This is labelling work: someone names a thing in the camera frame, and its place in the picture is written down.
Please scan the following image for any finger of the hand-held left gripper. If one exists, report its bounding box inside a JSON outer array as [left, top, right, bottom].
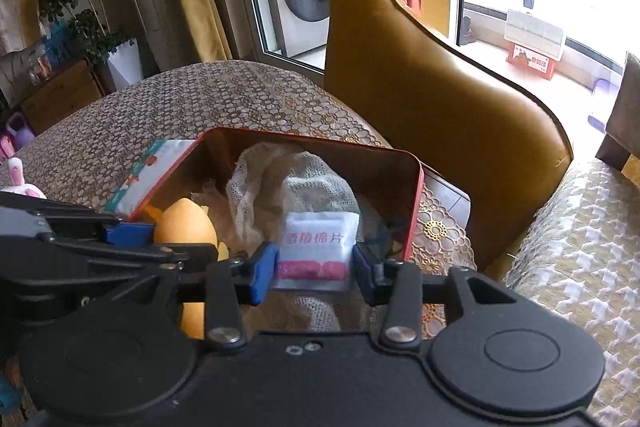
[[29, 198, 155, 249], [40, 233, 217, 269]]

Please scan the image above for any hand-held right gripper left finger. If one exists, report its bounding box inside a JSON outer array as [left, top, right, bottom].
[[145, 241, 279, 353]]

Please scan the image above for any white wipe packet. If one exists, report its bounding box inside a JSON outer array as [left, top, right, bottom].
[[271, 209, 361, 293]]

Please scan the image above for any brown chair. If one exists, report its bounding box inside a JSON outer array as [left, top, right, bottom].
[[595, 52, 640, 168]]

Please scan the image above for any beige houndstooth cloth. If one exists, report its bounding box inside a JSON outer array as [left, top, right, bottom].
[[504, 157, 640, 427]]

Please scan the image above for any blue toy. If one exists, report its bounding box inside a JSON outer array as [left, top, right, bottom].
[[44, 21, 72, 68]]

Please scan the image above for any purple kettlebell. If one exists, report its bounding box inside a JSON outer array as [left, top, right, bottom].
[[5, 112, 36, 148]]

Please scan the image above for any white box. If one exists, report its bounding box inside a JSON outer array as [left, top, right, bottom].
[[505, 8, 568, 58]]

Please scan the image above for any red crate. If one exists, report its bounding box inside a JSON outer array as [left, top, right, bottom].
[[506, 42, 561, 80]]

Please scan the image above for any brown giraffe statue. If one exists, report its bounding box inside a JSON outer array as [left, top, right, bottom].
[[317, 0, 574, 282]]

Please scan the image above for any white lace cloth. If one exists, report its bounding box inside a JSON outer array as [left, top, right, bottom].
[[225, 142, 367, 333]]

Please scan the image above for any red tin box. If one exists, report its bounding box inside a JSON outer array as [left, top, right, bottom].
[[125, 127, 426, 308]]

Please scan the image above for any wooden drawer cabinet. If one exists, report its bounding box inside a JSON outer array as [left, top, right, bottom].
[[20, 59, 106, 136]]

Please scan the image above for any white planter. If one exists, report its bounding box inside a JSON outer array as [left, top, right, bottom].
[[106, 38, 145, 90]]

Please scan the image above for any white bunny plush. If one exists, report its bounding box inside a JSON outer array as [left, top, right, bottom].
[[0, 157, 48, 200]]

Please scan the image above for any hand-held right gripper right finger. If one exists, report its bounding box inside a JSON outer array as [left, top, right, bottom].
[[352, 243, 521, 351]]

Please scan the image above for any purple plastic object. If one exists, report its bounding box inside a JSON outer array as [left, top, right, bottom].
[[587, 77, 627, 134]]

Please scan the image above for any clear plastic container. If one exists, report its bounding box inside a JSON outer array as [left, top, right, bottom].
[[27, 51, 54, 84]]

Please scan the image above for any white printed tissue packet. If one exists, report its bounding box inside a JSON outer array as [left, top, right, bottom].
[[105, 139, 199, 221]]

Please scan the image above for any yellow mango plush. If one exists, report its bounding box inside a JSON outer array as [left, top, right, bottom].
[[144, 198, 232, 341]]

